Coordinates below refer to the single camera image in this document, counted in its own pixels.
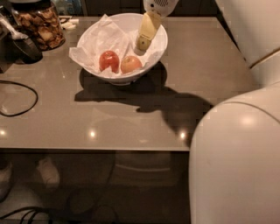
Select orange yellow apple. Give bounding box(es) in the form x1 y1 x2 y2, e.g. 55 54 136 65
121 55 143 74

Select white bowl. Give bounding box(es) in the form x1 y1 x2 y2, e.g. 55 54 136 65
76 12 169 86

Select black cables on floor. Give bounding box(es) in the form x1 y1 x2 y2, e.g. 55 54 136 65
0 206 53 224

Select red apple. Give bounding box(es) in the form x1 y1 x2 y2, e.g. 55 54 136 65
99 51 120 73

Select white paper liner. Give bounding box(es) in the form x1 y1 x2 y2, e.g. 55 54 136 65
68 14 161 79

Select glass jar of dried slices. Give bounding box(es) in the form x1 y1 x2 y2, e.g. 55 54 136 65
9 0 65 51

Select black appliance with handle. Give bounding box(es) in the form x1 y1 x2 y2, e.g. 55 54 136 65
0 4 43 74

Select white shoe under table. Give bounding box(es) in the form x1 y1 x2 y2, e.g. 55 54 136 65
37 157 60 189

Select black cable on table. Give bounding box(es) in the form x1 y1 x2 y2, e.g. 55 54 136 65
0 80 39 118

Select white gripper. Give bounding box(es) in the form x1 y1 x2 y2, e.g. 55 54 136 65
136 0 179 52

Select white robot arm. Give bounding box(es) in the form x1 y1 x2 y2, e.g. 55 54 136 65
189 0 280 224

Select small white items on table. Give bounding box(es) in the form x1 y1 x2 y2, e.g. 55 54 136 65
60 17 80 30

